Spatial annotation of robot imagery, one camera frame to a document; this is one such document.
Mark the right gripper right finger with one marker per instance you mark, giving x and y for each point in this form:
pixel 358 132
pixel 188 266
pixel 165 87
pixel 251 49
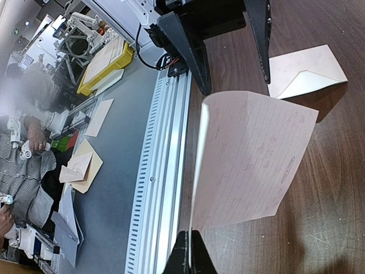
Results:
pixel 201 262

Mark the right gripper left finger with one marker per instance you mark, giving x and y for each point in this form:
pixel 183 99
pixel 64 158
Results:
pixel 178 262

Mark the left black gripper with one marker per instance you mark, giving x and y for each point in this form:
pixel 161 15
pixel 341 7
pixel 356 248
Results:
pixel 210 18

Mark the beige envelope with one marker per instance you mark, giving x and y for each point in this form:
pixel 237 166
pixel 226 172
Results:
pixel 305 71

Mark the cream letter paper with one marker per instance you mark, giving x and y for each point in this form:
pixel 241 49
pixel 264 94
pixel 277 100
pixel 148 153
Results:
pixel 249 149

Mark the yellow plastic bin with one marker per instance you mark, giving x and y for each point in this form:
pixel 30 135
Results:
pixel 116 55

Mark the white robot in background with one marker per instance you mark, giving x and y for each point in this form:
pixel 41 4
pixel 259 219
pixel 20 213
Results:
pixel 81 37

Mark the spare envelopes on desk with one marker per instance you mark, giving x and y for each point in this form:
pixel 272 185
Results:
pixel 84 165

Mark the person in striped shirt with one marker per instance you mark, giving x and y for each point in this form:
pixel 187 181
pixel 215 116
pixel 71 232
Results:
pixel 30 182

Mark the aluminium front rail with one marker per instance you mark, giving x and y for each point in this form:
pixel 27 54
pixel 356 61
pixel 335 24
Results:
pixel 156 205

